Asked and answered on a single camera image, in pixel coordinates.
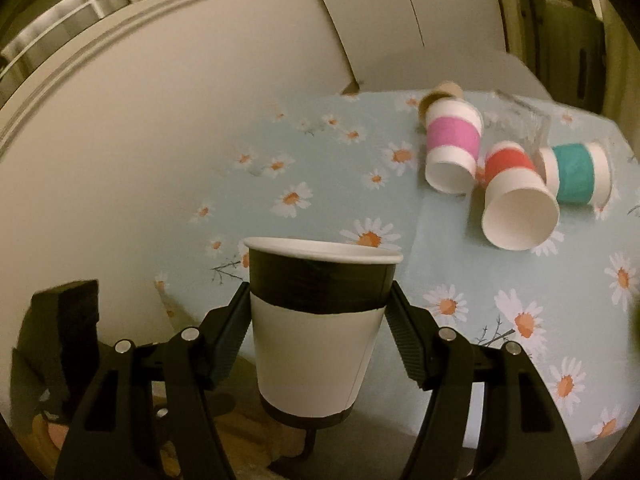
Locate black banded paper cup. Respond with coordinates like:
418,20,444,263
244,236,402,429

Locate red banded paper cup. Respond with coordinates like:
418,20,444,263
482,141,560,252

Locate teal banded paper cup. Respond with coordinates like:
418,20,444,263
533,142,613,208

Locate pink banded paper cup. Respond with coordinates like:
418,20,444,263
424,98,484,195

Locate brown banded paper cup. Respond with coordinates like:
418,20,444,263
418,80,464,126

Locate person's left hand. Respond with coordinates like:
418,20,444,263
32,414,70,454

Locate daisy print tablecloth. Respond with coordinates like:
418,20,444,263
155,92,639,442

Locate clear glass tumbler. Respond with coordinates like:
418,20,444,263
484,90,551,154

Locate cream curtain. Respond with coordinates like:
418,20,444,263
592,0,639,151

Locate grey storage unit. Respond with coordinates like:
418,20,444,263
499,0,606,114

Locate white tall cabinet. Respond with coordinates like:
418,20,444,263
301,0,508,86

